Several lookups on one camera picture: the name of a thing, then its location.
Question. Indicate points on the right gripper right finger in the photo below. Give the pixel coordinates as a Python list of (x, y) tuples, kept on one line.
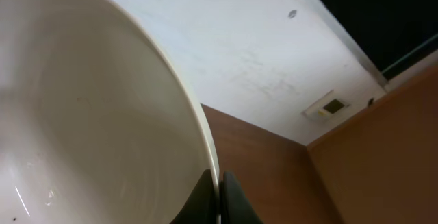
[(235, 208)]

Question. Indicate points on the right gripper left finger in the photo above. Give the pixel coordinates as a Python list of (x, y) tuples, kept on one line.
[(200, 207)]

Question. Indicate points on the white plate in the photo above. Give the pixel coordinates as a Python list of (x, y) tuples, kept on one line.
[(96, 124)]

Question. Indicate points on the wall thermostat panel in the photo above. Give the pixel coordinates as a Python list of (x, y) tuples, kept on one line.
[(326, 107)]

